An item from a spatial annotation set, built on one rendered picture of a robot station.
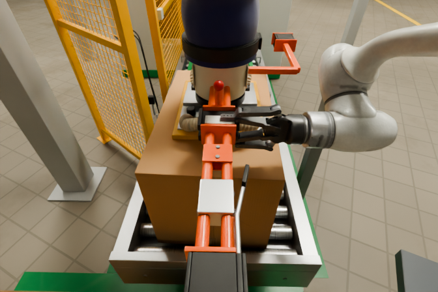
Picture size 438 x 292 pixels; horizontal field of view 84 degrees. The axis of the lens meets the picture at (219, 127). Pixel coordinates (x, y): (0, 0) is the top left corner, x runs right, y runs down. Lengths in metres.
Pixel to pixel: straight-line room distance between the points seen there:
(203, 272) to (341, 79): 0.51
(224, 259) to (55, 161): 1.56
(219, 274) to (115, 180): 1.68
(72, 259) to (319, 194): 1.59
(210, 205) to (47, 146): 1.42
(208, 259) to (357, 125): 0.42
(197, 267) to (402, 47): 0.52
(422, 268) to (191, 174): 0.67
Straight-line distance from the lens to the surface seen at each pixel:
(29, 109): 1.60
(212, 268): 0.38
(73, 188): 2.01
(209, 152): 0.51
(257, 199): 0.73
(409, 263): 0.92
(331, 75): 0.68
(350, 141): 0.62
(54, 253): 1.84
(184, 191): 0.72
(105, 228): 1.79
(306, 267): 0.97
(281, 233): 1.05
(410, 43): 0.58
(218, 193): 0.45
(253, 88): 0.96
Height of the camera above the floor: 1.46
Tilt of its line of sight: 40 degrees down
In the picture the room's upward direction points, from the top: straight up
